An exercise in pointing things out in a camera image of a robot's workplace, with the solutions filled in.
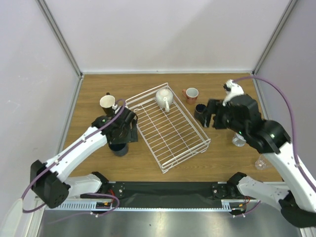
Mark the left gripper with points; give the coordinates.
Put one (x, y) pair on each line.
(131, 137)

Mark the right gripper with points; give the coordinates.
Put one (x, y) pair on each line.
(217, 117)

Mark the dark blue enamel mug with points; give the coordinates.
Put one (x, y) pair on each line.
(119, 150)

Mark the black mug white interior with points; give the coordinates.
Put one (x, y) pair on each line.
(107, 102)

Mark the white speckled mug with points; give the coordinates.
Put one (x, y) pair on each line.
(164, 99)

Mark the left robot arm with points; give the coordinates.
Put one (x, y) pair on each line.
(51, 180)

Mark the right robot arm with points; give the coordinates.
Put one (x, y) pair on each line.
(297, 203)

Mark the small dark blue cup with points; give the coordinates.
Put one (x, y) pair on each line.
(198, 113)

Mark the red mug white interior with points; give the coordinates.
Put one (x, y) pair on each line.
(191, 95)

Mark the clear plastic cup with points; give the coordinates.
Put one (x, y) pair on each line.
(238, 140)

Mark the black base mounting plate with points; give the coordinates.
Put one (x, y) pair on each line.
(188, 195)

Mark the clear wine glass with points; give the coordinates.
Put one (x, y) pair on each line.
(262, 163)

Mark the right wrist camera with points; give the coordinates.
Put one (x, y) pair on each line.
(232, 90)

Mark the white wire dish rack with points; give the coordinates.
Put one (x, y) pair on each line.
(172, 137)

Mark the aluminium cable duct rail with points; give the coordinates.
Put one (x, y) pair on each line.
(77, 205)

